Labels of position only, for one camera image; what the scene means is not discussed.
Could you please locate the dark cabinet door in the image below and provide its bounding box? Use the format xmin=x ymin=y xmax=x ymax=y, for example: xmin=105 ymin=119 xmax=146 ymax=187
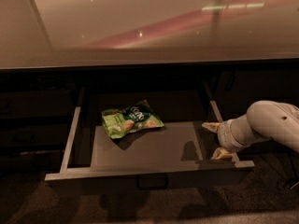
xmin=214 ymin=66 xmax=299 ymax=156

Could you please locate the green snack bag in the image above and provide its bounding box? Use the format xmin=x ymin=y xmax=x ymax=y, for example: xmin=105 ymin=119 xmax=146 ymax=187
xmin=101 ymin=100 xmax=164 ymax=139

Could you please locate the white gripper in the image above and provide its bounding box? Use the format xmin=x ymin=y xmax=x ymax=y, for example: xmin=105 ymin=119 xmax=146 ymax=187
xmin=202 ymin=119 xmax=250 ymax=160

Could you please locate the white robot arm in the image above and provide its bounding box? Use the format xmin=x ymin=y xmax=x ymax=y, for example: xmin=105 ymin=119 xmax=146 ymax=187
xmin=202 ymin=100 xmax=299 ymax=153

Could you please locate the dark drawer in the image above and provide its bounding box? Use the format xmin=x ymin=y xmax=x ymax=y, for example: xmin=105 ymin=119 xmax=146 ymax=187
xmin=0 ymin=125 xmax=68 ymax=147
xmin=0 ymin=90 xmax=75 ymax=119
xmin=45 ymin=83 xmax=254 ymax=195
xmin=0 ymin=150 xmax=64 ymax=173

